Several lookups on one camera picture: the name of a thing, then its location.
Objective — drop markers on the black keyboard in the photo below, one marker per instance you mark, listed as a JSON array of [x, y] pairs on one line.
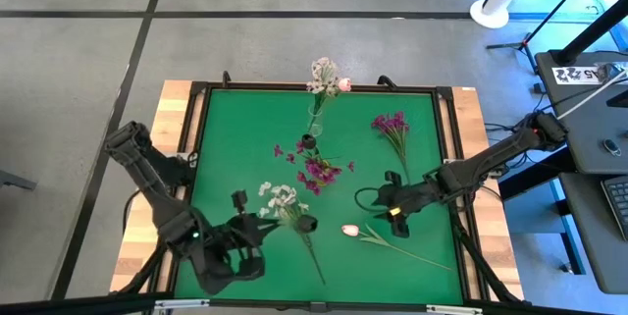
[[617, 207]]

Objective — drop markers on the black clamp hook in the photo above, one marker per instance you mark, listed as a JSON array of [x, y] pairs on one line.
[[387, 81], [226, 79]]

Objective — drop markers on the pink tulip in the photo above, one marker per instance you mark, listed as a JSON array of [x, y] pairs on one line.
[[345, 84], [350, 230]]

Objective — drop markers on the black metal rig frame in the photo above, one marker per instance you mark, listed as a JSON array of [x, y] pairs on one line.
[[255, 86]]

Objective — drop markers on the clear glass vase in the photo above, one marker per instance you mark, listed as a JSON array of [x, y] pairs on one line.
[[316, 131]]

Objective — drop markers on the black key fob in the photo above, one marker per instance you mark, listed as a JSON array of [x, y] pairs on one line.
[[612, 147]]

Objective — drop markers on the yellow tag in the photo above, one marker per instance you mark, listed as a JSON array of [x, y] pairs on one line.
[[395, 212]]

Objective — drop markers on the black tripod stand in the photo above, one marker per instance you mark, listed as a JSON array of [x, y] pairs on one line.
[[526, 42]]

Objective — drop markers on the cream pink flower bunch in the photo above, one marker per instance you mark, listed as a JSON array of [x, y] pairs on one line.
[[324, 69]]

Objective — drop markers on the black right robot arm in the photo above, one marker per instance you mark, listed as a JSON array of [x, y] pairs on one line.
[[490, 155]]

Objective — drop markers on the dark grey desk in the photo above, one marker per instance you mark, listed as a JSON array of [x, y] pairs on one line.
[[589, 256], [589, 123]]

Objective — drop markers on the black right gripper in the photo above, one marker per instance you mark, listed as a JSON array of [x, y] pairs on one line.
[[412, 197]]

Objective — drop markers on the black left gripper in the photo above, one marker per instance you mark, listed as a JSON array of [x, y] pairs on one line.
[[235, 236]]

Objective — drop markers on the green table mat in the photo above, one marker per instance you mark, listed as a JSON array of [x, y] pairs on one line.
[[245, 109]]

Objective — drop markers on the magenta flower bunch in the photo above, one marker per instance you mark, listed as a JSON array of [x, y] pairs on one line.
[[390, 122], [316, 170]]

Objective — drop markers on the silver aluminium bracket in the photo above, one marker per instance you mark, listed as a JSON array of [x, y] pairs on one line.
[[181, 303], [454, 310]]

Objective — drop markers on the small dark vase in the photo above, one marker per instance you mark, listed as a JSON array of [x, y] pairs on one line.
[[307, 224]]

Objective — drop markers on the black diagonal pole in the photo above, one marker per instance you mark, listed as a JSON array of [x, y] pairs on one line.
[[589, 35]]

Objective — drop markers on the grey metal foot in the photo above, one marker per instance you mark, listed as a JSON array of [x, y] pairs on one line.
[[17, 181]]

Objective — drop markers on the white flower bunch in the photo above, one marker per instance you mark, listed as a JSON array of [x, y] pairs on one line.
[[282, 199]]

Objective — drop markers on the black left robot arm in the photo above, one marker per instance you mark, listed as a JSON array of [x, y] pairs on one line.
[[147, 173]]

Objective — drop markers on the white printed label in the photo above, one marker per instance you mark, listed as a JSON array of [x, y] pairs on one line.
[[576, 75]]

